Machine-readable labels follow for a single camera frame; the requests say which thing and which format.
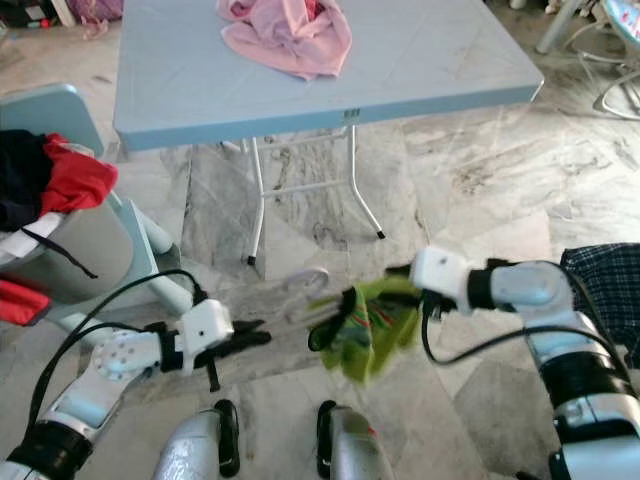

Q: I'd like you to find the pink plastic hanger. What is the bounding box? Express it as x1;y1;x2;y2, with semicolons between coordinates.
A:
280;268;336;326

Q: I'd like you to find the lime green shirt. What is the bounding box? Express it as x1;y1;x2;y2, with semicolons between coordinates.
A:
308;265;431;386

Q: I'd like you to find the silver left robot leg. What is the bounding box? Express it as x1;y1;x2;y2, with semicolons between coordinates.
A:
155;400;241;480

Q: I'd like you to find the silver robot leg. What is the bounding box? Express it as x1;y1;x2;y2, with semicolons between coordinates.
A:
315;400;411;480
155;400;241;480

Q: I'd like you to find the silver right robot leg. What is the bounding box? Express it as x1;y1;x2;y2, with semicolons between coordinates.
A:
315;400;411;480

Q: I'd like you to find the light blue plastic chair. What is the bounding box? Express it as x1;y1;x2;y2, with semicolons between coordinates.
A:
0;83;176;346

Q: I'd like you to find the blue plaid shirt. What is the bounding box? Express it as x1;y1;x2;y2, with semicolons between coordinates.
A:
560;243;640;366

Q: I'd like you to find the white garment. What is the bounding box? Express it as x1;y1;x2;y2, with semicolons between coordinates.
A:
0;212;66;266

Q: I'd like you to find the red garment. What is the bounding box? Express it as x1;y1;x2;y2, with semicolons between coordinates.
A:
0;145;119;326

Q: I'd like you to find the light blue folding table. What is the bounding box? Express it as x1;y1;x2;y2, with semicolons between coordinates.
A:
112;0;546;266

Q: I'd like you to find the pink crumpled garment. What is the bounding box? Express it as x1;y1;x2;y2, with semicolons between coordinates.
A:
217;0;354;81

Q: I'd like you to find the purple bag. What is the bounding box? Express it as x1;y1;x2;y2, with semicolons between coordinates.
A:
65;0;123;23

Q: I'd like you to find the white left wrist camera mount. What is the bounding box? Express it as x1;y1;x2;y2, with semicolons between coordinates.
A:
180;298;236;353

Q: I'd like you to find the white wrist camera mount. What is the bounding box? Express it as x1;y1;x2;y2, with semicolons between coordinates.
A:
180;298;236;353
410;245;473;311

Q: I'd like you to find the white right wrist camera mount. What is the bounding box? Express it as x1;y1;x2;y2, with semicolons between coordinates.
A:
410;245;473;311

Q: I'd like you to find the short black left arm cable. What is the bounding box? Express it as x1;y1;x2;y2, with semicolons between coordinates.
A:
60;320;171;401

